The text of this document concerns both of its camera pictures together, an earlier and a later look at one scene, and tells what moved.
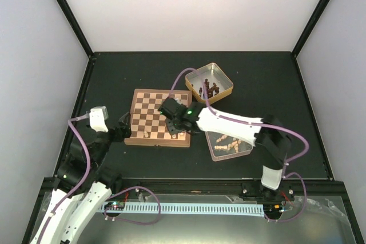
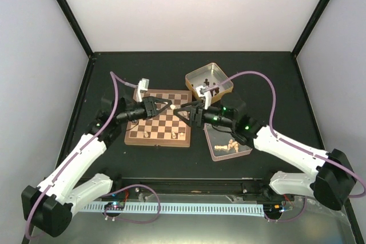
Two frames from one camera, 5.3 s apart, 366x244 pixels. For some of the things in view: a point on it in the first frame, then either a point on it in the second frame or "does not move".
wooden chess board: (148, 124) does not move
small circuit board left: (115, 204) does not move
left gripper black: (126, 128) -> (149, 103)
